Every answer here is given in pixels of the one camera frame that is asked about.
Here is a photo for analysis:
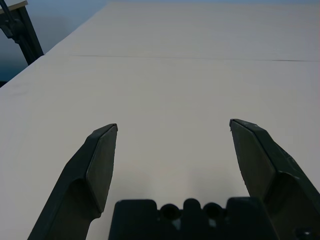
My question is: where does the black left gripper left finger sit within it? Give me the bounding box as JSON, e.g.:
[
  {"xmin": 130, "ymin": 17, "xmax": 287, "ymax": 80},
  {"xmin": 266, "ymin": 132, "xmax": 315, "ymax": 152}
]
[{"xmin": 27, "ymin": 123, "xmax": 119, "ymax": 240}]

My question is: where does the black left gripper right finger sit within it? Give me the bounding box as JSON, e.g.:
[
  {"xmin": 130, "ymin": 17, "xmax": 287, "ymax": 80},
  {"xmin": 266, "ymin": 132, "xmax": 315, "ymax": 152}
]
[{"xmin": 229, "ymin": 118, "xmax": 320, "ymax": 240}]

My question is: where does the dark metal table leg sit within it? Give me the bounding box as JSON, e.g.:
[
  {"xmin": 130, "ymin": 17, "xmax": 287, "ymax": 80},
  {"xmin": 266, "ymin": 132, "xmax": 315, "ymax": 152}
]
[{"xmin": 0, "ymin": 0, "xmax": 45, "ymax": 66}]

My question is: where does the black stand pole with clamp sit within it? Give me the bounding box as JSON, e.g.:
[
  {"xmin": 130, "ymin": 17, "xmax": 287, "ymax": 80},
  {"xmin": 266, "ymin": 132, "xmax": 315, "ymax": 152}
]
[{"xmin": 0, "ymin": 3, "xmax": 25, "ymax": 45}]

